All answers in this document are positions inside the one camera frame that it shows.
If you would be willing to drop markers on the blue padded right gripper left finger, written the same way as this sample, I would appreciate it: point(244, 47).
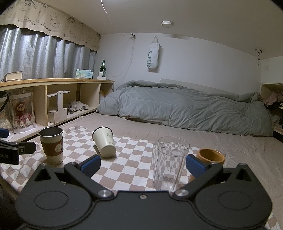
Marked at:
point(80, 174)

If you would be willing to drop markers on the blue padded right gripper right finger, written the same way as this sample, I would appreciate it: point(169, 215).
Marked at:
point(204, 174)

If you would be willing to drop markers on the white steel-lined cup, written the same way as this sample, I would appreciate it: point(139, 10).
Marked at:
point(104, 142)

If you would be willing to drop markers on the brown wooden cup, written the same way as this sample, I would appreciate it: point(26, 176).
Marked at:
point(209, 156)

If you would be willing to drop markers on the clear ribbed glass cup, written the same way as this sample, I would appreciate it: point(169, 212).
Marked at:
point(235, 157)

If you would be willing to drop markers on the steel cup with brown sleeve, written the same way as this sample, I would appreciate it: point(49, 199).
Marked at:
point(52, 143)

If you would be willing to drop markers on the clear glass mug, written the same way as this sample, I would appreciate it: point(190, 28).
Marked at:
point(168, 160)

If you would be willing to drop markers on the small wooden tool caddy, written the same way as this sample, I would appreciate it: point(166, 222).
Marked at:
point(56, 114)

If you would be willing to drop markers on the grey crumpled cloth in shelf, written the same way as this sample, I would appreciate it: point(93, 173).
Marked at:
point(76, 106)

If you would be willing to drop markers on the wooden low shelf unit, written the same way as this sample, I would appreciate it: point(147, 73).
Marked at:
point(85, 90)

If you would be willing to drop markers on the doll in clear case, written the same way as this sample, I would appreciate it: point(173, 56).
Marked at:
point(22, 112)

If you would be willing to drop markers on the grey duvet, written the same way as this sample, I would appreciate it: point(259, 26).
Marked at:
point(186, 108)

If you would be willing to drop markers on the tissue box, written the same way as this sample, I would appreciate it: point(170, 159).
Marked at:
point(84, 74)

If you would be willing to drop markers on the green glass bottle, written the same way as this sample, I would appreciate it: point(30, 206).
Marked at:
point(103, 69)

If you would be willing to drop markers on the wooden box on shelf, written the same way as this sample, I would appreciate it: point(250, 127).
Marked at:
point(13, 76)

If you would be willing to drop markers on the white hanging tote bag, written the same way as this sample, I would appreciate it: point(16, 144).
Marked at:
point(153, 53)

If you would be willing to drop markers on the grey window curtain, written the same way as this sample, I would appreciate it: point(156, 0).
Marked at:
point(40, 56)

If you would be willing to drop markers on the white smoke detector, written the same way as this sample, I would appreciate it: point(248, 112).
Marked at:
point(167, 24)

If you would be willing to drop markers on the beige cartoon curtain valance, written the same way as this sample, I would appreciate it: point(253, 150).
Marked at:
point(41, 17)

